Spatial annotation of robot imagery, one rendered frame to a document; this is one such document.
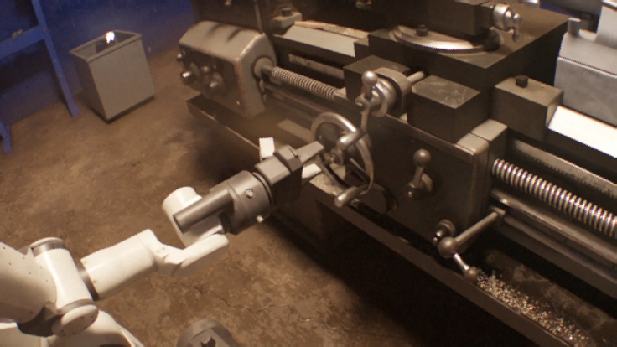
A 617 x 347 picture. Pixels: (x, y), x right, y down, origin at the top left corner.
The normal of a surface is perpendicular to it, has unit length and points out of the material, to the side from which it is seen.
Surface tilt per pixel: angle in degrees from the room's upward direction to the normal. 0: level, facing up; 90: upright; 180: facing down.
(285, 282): 0
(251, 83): 90
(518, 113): 90
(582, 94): 90
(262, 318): 0
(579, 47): 62
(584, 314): 0
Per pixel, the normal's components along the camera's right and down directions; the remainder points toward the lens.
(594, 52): -0.74, 0.02
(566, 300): -0.14, -0.80
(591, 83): -0.77, 0.45
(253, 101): 0.62, 0.39
